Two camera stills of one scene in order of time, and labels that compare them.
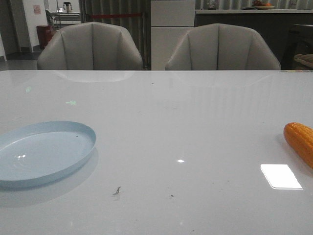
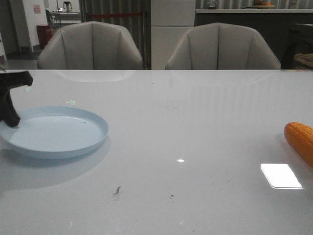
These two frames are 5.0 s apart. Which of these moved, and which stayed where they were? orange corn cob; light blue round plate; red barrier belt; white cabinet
Moved: light blue round plate
Stayed: red barrier belt; white cabinet; orange corn cob
